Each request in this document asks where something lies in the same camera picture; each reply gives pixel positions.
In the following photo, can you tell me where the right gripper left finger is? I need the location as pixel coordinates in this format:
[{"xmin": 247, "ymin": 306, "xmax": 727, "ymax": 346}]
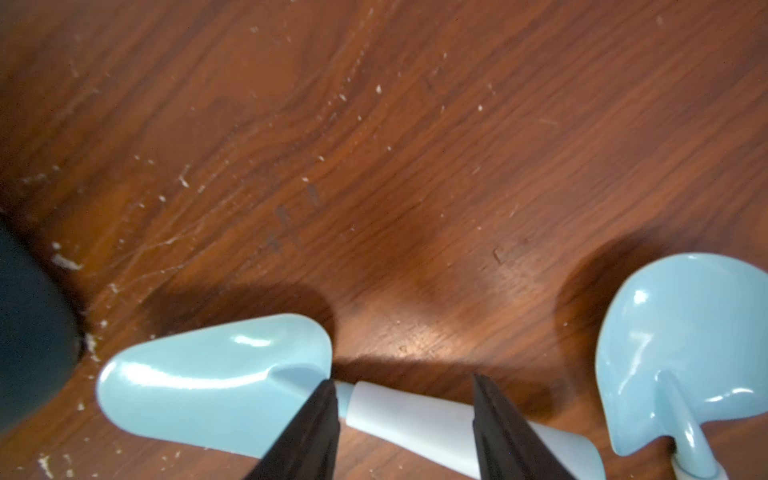
[{"xmin": 245, "ymin": 380, "xmax": 341, "ymax": 480}]

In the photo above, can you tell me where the teal shovel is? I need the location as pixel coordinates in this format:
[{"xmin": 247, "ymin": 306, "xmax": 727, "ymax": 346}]
[
  {"xmin": 96, "ymin": 314, "xmax": 605, "ymax": 479},
  {"xmin": 595, "ymin": 253, "xmax": 767, "ymax": 479}
]

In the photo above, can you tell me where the dark teal storage box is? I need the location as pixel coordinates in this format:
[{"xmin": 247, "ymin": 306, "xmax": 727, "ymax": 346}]
[{"xmin": 1, "ymin": 227, "xmax": 82, "ymax": 435}]

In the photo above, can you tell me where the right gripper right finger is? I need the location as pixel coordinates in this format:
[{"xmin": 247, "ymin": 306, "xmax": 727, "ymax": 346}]
[{"xmin": 472, "ymin": 374, "xmax": 574, "ymax": 480}]

